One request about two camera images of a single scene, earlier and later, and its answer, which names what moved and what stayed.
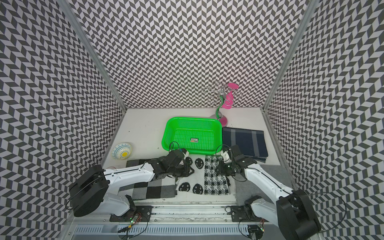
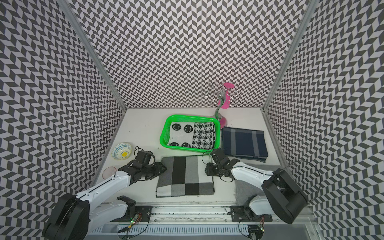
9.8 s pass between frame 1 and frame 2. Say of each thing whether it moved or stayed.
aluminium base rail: stayed
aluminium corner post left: stayed
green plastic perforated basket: stayed
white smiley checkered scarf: moved
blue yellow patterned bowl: stayed
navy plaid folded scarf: stayed
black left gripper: moved
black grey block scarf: moved
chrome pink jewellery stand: stayed
